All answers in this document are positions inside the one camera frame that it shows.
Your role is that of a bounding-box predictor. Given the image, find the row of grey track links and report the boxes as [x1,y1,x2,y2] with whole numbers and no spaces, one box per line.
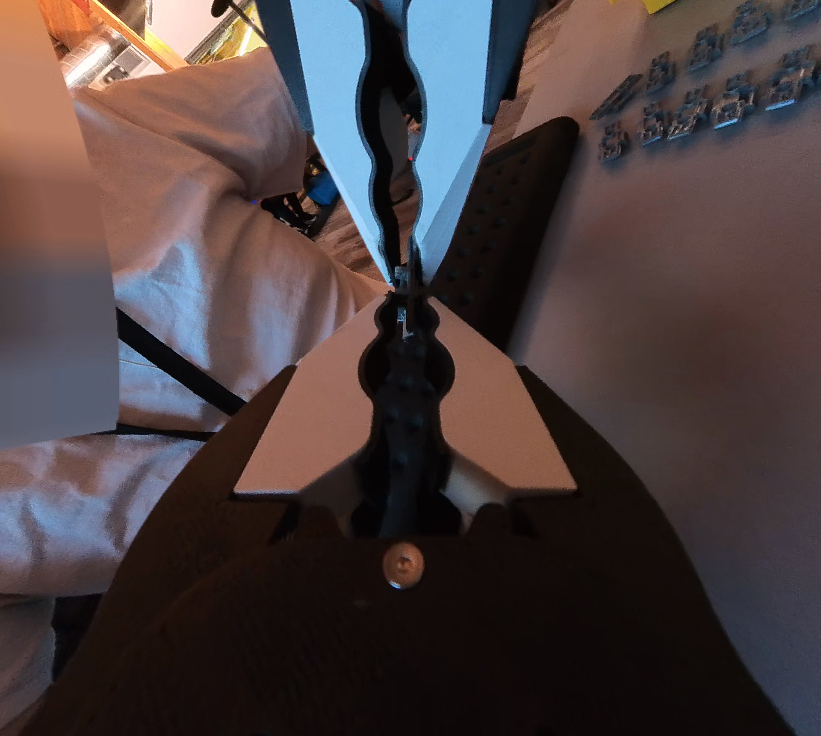
[595,0,821,165]

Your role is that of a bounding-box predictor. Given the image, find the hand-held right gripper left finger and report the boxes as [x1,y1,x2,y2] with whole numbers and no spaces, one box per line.
[234,292,393,537]

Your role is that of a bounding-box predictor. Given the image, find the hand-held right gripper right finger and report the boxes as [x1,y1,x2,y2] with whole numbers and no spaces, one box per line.
[417,295,579,515]

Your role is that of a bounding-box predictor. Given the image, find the grey toy track chain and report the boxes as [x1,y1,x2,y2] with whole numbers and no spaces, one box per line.
[393,239,425,344]

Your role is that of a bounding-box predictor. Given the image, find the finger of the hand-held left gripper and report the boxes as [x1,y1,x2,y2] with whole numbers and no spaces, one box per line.
[404,0,500,287]
[289,0,411,287]

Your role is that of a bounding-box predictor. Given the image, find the black strap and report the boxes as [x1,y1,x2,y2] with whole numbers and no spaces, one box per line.
[114,305,249,443]

